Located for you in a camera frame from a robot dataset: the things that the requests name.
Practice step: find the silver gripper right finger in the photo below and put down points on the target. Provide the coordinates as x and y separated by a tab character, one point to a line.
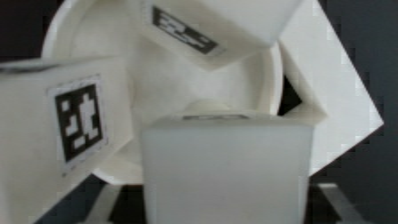
342	204

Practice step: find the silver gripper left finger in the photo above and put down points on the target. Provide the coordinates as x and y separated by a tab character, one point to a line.
98	216

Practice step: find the white right barrier block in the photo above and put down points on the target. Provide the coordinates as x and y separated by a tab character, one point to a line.
338	108

